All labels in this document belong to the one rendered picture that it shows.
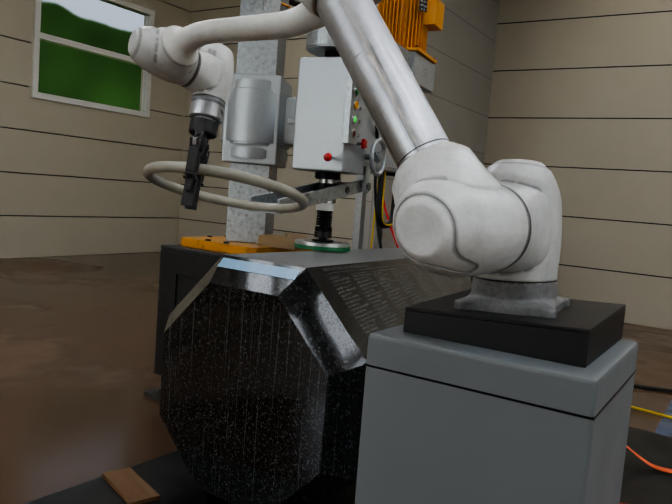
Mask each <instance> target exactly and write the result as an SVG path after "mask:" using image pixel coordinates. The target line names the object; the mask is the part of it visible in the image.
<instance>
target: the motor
mask: <svg viewBox="0 0 672 504"><path fill-rule="evenodd" d="M444 8H445V5H444V4H443V3H442V2H441V1H440V0H382V1H381V2H379V3H378V11H379V13H380V15H381V16H382V18H383V20H384V22H385V24H386V26H387V27H388V29H389V31H390V33H391V35H392V36H393V38H394V40H395V42H397V43H398V44H400V45H401V46H403V47H404V48H405V49H407V50H408V51H415V52H417V53H418V54H420V55H421V56H423V57H424V58H425V59H427V60H428V61H430V62H431V63H432V64H437V60H436V59H435V58H433V57H431V56H430V55H429V54H427V53H426V44H427V33H428V31H442V30H443V19H444Z"/></svg>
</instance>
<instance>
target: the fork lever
mask: <svg viewBox="0 0 672 504"><path fill-rule="evenodd" d="M362 181H363V179H362V180H357V181H353V182H349V183H348V182H341V178H340V180H335V184H338V185H336V186H332V187H327V188H323V189H319V190H315V184H316V183H319V182H316V183H311V184H306V185H301V186H297V187H292V188H294V189H296V190H298V191H299V192H301V193H302V194H303V195H305V196H306V198H307V199H308V206H307V207H309V206H313V205H317V204H320V203H324V202H327V201H331V200H335V199H338V198H342V197H346V196H349V195H353V194H357V193H360V192H362ZM248 201H250V202H252V201H254V202H263V203H276V204H288V203H296V202H295V201H294V200H292V199H290V198H288V197H285V196H283V195H280V194H278V193H275V192H268V193H263V194H259V195H254V196H249V197H248ZM249 212H262V213H273V214H279V215H280V214H284V213H275V212H267V211H255V210H249Z"/></svg>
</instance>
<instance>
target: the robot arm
mask: <svg viewBox="0 0 672 504"><path fill-rule="evenodd" d="M299 1H300V2H301V4H299V5H298V6H296V7H294V8H292V9H289V10H285V11H281V12H275V13H267V14H258V15H248V16H239V17H230V18H220V19H212V20H205V21H200V22H196V23H193V24H190V25H188V26H185V27H183V28H182V27H180V26H175V25H173V26H169V27H159V28H155V27H152V26H142V27H139V28H138V29H135V30H134V31H133V32H132V34H131V36H130V39H129V43H128V52H129V54H130V57H131V59H132V60H133V61H134V62H135V63H136V64H137V65H138V66H139V67H141V68H142V69H143V70H145V71H147V72H148V73H150V74H152V75H154V76H156V77H158V78H160V79H162V80H165V81H167V82H170V83H174V84H177V85H180V86H182V87H184V88H185V89H187V90H188V91H189V92H190V93H192V98H191V105H190V110H189V117H190V118H191V119H190V125H189V130H188V131H189V133H190V134H191V135H193V136H194V137H190V144H189V151H188V156H187V162H186V168H185V175H186V176H185V175H183V178H184V179H185V185H184V190H183V195H182V200H181V205H183V206H185V209H190V210H196V209H197V203H198V198H199V193H200V188H201V186H204V184H203V181H204V176H203V175H197V173H198V169H199V165H200V164H207V162H208V158H209V155H210V152H208V151H209V145H208V141H209V140H210V139H215V138H216V137H217V133H218V127H219V125H220V124H221V123H222V120H223V115H224V110H225V105H226V101H227V99H228V97H229V95H230V92H231V88H232V83H233V76H234V58H233V53H232V51H231V50H230V49H229V48H228V47H226V46H225V45H223V44H221V43H226V42H244V41H261V40H277V39H286V38H292V37H297V36H301V35H304V34H307V33H310V32H313V31H315V30H318V29H320V28H323V27H326V29H327V31H328V33H329V35H330V37H331V39H332V41H333V43H334V45H335V47H336V49H337V51H338V53H339V55H340V57H341V59H342V61H343V63H344V65H345V67H346V69H347V71H348V73H349V75H350V77H351V79H352V80H353V82H354V84H355V86H356V88H357V90H358V92H359V94H360V96H361V98H362V100H363V102H364V104H365V106H366V108H367V110H368V112H369V114H370V116H371V118H372V120H373V122H374V124H375V126H376V128H377V130H378V131H379V133H380V135H381V137H382V139H383V141H384V143H385V145H386V147H387V149H388V151H389V153H390V155H391V157H392V159H393V161H394V163H395V165H396V167H397V171H396V174H395V177H394V180H393V184H392V193H393V197H394V203H395V207H394V212H393V231H394V236H395V239H396V242H397V244H398V246H399V248H400V250H401V251H402V253H403V254H404V255H405V256H406V257H407V258H408V259H409V260H410V261H411V262H412V263H414V264H415V265H416V266H418V267H420V268H421V269H423V270H426V271H428V272H431V273H434V274H438V275H443V276H452V277H465V276H473V280H472V288H471V293H470V294H469V295H467V296H466V297H463V298H460V299H457V300H455V301H454V308H455V309H460V310H475V311H485V312H494V313H504V314H514V315H523V316H532V317H538V318H546V319H555V318H556V314H557V313H558V312H559V311H560V310H562V309H563V308H565V307H569V305H570V300H569V299H568V298H564V297H560V296H557V275H558V267H559V261H560V252H561V239H562V200H561V195H560V191H559V188H558V185H557V182H556V180H555V178H554V176H553V174H552V172H551V171H550V170H549V169H548V168H547V167H546V166H545V165H544V164H543V163H541V162H538V161H533V160H525V159H503V160H498V161H496V162H495V163H494V164H492V165H490V166H488V167H487V168H485V167H484V165H483V164H482V163H481V162H480V160H479V159H478V158H477V157H476V155H475V154H474V153H473V152H472V150H471V149H470V148H468V147H466V146H464V145H461V144H457V143H454V142H450V141H449V139H448V137H447V135H446V133H445V132H444V130H443V128H442V126H441V124H440V122H439V121H438V119H437V117H436V115H435V113H434V111H433V110H432V108H431V106H430V104H429V102H428V100H427V99H426V97H425V95H424V93H423V91H422V90H421V88H420V86H419V84H418V82H417V80H416V79H415V77H414V75H413V73H412V71H411V69H410V68H409V66H408V64H407V62H406V60H405V58H404V57H403V55H402V53H401V51H400V49H399V47H398V46H397V44H396V42H395V40H394V38H393V36H392V35H391V33H390V31H389V29H388V27H387V26H386V24H385V22H384V20H383V18H382V16H381V15H380V13H379V11H378V9H377V7H376V4H378V3H379V2H381V1H382V0H299ZM202 46H203V47H202ZM200 47H202V48H201V49H200V50H199V51H198V49H199V48H200Z"/></svg>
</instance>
